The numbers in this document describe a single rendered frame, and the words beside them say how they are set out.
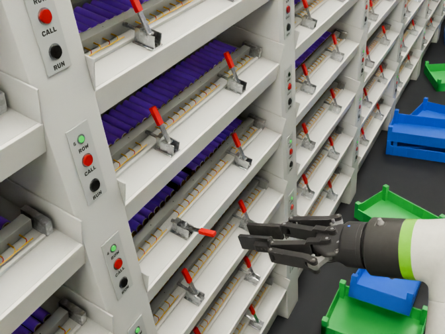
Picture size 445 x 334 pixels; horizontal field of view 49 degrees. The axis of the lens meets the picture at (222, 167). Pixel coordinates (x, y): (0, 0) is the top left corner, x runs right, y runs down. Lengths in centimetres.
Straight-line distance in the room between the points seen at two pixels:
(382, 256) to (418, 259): 5
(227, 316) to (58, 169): 82
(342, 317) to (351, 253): 105
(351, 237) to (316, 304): 109
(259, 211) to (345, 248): 60
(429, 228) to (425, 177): 176
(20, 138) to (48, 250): 19
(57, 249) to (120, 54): 30
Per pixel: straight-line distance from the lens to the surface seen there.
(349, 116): 206
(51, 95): 65
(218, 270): 122
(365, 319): 184
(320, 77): 163
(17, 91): 65
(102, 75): 74
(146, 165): 87
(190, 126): 97
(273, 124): 132
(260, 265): 150
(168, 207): 104
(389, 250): 77
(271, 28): 122
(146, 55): 79
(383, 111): 273
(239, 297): 142
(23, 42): 62
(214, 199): 110
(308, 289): 192
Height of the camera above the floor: 142
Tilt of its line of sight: 34 degrees down
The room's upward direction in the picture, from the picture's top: 6 degrees counter-clockwise
